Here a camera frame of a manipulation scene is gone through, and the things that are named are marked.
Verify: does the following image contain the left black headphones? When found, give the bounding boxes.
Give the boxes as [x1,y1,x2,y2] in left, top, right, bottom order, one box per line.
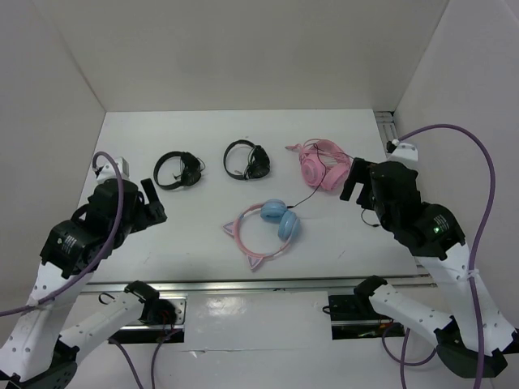
[153,151,206,191]

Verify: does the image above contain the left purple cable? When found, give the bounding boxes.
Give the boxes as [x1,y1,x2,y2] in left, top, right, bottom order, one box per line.
[0,151,124,317]

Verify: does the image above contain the black headphones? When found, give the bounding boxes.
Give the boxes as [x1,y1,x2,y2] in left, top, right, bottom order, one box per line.
[153,151,206,191]
[222,139,271,181]

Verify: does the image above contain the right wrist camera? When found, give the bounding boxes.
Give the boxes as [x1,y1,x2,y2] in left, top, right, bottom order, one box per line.
[386,139,418,169]

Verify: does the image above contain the middle black headphones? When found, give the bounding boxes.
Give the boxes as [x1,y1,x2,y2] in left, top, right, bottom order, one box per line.
[222,139,271,181]

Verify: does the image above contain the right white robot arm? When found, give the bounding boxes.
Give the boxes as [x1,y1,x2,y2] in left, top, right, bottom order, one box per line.
[340,158,518,379]

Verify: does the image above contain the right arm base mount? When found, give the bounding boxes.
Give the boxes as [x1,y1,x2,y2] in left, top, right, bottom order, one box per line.
[322,294,405,340]

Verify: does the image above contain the aluminium front rail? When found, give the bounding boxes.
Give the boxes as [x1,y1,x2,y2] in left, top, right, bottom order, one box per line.
[81,271,436,294]

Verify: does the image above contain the purple cable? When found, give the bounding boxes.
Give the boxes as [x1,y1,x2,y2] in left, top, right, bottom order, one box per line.
[0,151,124,317]
[380,123,496,389]

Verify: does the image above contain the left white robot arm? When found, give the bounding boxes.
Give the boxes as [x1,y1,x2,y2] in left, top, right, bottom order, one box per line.
[1,178,176,388]

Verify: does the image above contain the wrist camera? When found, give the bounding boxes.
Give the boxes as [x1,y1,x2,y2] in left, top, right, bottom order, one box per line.
[386,139,418,169]
[92,157,130,184]

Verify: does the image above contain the pink blue cat-ear headphones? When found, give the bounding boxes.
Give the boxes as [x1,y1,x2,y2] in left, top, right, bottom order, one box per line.
[221,177,345,272]

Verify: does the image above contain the aluminium side rail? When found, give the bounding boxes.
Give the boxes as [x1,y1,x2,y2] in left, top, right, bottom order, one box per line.
[374,111,398,153]

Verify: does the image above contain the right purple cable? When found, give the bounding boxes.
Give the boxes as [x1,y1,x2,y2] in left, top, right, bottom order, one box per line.
[380,123,496,389]

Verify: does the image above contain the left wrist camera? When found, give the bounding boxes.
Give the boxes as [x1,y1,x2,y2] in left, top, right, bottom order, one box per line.
[92,157,130,184]

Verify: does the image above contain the pink gaming headphones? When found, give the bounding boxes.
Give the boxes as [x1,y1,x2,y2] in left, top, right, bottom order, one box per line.
[285,139,353,191]

